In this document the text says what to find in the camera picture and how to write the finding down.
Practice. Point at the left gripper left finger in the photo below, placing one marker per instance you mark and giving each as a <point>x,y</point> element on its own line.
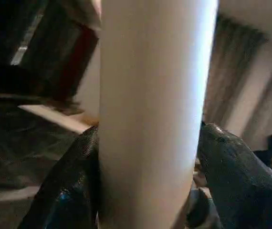
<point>69,191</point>

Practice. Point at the thin grey metal pole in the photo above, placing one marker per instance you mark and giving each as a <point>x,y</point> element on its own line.
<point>24,50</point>

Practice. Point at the white plastic table leg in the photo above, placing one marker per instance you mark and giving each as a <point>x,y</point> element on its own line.
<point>150,119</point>

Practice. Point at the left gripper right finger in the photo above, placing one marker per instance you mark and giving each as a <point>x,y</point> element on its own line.
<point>241,181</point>

